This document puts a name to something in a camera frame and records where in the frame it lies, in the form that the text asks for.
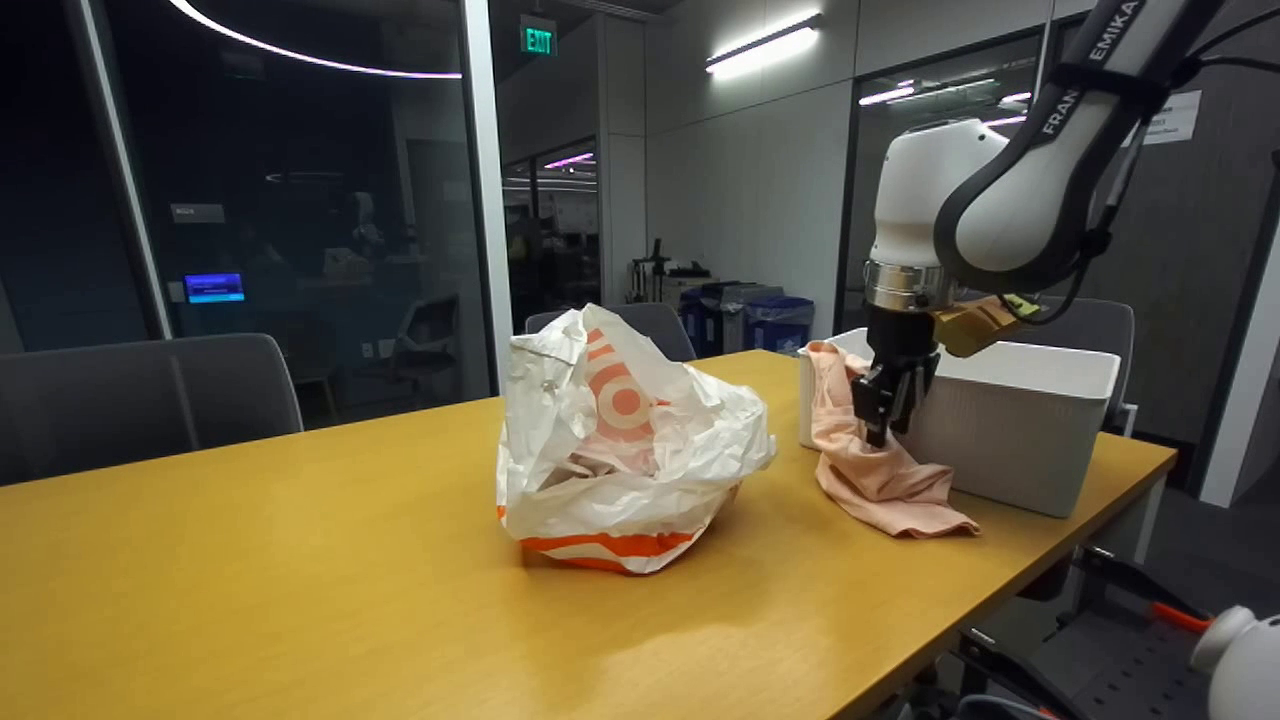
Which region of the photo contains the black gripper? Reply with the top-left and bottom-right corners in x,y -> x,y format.
852,301 -> 946,452

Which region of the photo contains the peach t-shirt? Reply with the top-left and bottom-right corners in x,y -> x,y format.
796,342 -> 984,544

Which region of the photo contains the white orange plastic bag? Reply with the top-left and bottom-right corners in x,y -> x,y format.
490,301 -> 779,582

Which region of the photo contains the blue recycling bin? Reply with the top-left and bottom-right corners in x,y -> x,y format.
745,294 -> 818,356

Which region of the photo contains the white plastic bin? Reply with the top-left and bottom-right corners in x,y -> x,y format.
823,324 -> 1128,524

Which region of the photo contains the dark waste bin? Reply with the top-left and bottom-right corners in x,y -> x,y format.
677,277 -> 756,359

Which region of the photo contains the long ceiling light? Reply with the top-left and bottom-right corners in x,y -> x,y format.
700,10 -> 826,85

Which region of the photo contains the green exit sign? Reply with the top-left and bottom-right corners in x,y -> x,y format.
517,14 -> 558,59

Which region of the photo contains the curved ceiling light strip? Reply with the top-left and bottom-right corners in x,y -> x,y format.
165,0 -> 469,90

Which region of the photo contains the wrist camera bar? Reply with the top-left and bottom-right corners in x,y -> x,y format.
932,294 -> 1046,359

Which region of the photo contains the black tool orange handle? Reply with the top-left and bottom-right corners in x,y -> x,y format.
1081,541 -> 1216,639

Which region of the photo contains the white paper wall sign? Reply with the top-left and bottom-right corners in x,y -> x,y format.
1138,90 -> 1202,152

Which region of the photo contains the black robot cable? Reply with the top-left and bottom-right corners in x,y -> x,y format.
1177,6 -> 1280,79

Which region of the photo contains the blue lit wall display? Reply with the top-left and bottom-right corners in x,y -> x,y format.
181,268 -> 253,310

